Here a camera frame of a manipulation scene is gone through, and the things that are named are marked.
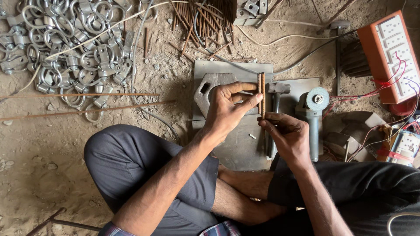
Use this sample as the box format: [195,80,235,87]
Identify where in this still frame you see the person's leg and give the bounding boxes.
[217,164,275,200]
[210,178,289,226]

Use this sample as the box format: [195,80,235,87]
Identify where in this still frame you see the stack of steel bracket plates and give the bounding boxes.
[232,0,269,26]

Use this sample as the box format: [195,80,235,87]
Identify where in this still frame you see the red plastic object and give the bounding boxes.
[389,97,418,116]

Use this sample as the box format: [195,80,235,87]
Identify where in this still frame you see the steel block with square hole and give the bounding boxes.
[194,73,260,119]

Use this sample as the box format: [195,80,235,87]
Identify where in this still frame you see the grey electric cable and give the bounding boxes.
[130,0,182,145]

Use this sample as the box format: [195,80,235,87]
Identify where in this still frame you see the thin white cable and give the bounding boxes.
[236,18,342,47]

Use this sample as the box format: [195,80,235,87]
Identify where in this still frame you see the orange switchboard with white sockets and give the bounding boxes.
[357,10,420,105]

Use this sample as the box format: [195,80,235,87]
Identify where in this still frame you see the long rusty steel rod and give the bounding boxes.
[0,100,176,121]
[0,93,161,99]

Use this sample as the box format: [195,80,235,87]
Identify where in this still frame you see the small grey steel plate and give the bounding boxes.
[193,60,274,122]

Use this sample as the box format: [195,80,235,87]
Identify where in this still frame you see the white looped cord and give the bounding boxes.
[387,212,420,234]

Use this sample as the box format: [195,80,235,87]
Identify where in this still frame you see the person's plaid shirt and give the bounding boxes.
[98,220,242,236]

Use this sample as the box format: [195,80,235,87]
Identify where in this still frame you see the person's right hand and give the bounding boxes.
[257,112,313,170]

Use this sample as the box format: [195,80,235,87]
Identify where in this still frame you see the person's left lower leg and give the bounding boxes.
[210,178,289,226]

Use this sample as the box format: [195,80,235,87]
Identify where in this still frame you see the steel hammer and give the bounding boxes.
[265,82,292,160]

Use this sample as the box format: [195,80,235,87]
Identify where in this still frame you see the person's right lower leg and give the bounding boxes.
[217,164,275,200]

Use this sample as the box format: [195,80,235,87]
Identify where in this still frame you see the person's dark trousers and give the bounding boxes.
[84,124,420,236]

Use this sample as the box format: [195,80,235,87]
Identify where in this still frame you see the black finned motor housing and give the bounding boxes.
[340,40,373,78]

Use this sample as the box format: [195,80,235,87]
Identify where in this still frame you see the heap of galvanised ring clamps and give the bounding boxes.
[0,0,159,123]

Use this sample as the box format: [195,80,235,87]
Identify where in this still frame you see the welded rusty rod frame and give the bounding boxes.
[26,207,103,236]

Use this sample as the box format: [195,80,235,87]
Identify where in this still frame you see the grey metal stand post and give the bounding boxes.
[329,20,352,96]

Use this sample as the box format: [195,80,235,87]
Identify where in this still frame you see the pile of rusty rod pieces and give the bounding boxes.
[168,0,235,63]

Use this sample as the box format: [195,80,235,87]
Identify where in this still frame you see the bundle of red wires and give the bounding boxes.
[322,52,420,163]

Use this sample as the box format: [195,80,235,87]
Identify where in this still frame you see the large grey steel plate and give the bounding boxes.
[192,78,324,171]

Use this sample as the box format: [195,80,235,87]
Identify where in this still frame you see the grey angle grinder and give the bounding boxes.
[295,87,330,162]

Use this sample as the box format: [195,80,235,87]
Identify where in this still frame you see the small white socket board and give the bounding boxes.
[377,129,420,168]

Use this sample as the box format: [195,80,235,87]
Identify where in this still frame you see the short rusty ribbed rod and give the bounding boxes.
[257,73,262,115]
[261,72,266,120]

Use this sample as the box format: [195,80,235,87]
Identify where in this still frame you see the heap of steel scrap pieces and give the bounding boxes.
[323,111,388,163]

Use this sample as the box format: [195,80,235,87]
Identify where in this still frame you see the person's left hand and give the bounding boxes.
[204,82,264,144]

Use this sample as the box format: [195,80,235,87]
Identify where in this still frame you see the grey grinder power cable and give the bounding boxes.
[193,6,359,76]

